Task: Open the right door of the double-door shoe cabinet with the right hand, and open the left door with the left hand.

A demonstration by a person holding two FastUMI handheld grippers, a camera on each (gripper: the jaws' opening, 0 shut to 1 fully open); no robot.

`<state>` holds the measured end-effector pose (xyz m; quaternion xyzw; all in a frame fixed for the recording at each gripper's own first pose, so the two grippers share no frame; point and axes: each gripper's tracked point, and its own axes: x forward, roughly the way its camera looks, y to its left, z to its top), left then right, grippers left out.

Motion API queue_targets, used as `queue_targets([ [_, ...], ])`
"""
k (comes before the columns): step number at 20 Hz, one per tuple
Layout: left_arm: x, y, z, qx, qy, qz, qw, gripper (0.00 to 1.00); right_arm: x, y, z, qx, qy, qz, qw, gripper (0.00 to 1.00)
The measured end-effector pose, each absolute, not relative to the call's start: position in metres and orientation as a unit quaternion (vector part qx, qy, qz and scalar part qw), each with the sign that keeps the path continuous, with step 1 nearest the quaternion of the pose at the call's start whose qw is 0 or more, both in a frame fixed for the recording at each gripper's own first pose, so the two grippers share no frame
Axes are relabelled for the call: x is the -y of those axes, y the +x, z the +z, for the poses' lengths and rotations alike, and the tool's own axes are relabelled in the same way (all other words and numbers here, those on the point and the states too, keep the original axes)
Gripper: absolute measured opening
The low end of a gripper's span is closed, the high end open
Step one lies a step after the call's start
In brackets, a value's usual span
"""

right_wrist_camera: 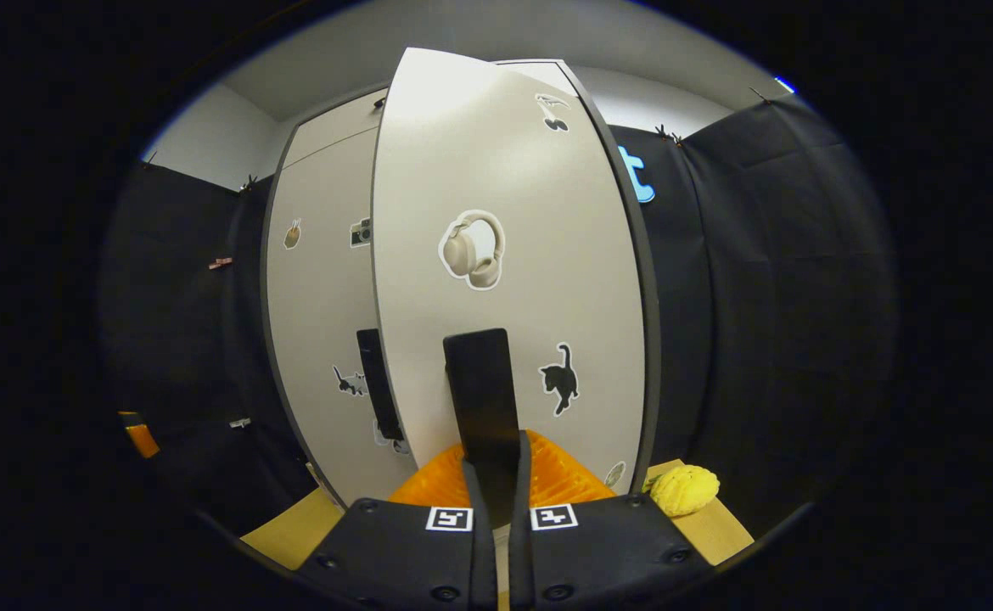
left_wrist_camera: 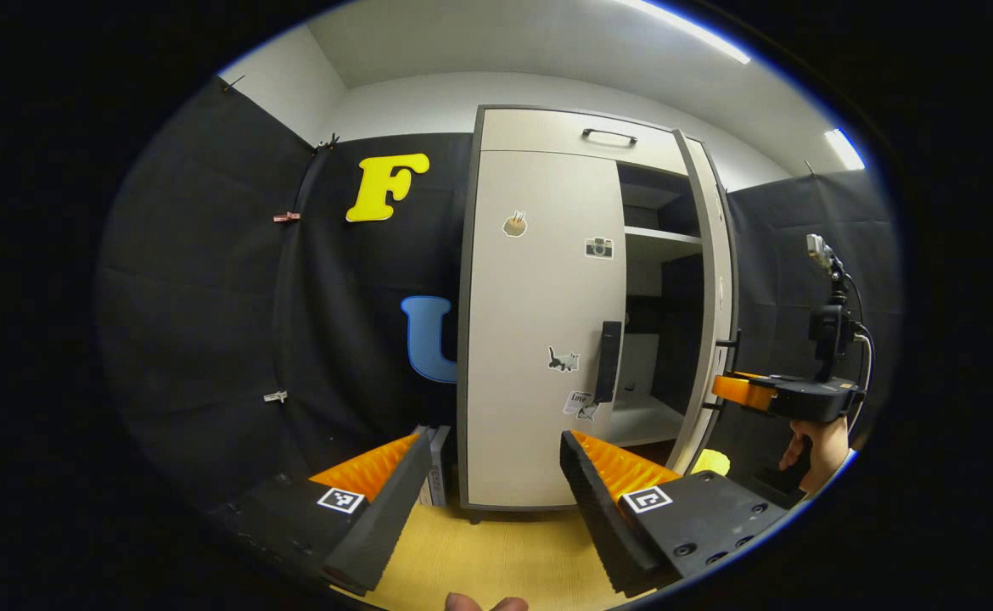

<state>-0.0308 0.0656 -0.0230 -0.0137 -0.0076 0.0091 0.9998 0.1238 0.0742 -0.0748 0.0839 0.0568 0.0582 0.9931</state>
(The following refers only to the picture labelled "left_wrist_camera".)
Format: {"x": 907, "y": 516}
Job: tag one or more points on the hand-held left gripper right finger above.
{"x": 603, "y": 526}

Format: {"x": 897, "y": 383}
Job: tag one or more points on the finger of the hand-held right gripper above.
{"x": 743, "y": 392}

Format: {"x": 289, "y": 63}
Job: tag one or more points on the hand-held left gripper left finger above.
{"x": 386, "y": 518}

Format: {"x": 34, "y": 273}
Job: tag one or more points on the cabinet door with headphone sticker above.
{"x": 717, "y": 280}

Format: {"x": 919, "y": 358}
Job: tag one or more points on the grey double-door shoe cabinet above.
{"x": 658, "y": 242}

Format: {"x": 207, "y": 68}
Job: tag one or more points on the cabinet door with camera sticker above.
{"x": 539, "y": 297}

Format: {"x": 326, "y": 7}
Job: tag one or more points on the white book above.
{"x": 430, "y": 475}

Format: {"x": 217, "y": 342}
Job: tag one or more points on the yellow round object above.
{"x": 711, "y": 462}

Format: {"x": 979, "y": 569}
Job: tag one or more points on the white clip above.
{"x": 275, "y": 396}

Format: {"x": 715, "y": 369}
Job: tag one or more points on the short ceiling light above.
{"x": 844, "y": 148}

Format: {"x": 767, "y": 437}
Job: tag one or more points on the red clip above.
{"x": 286, "y": 217}

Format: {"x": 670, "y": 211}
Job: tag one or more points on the black clip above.
{"x": 328, "y": 143}
{"x": 232, "y": 83}

